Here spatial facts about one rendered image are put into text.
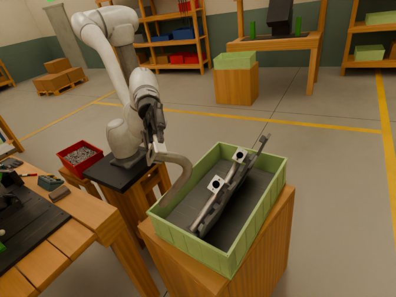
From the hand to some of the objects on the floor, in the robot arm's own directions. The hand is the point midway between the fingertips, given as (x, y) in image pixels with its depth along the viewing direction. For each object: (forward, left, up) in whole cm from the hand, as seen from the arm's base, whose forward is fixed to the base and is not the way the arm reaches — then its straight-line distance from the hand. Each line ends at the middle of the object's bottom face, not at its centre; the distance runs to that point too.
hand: (157, 149), depth 64 cm
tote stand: (-32, -5, -138) cm, 141 cm away
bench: (+31, -120, -137) cm, 185 cm away
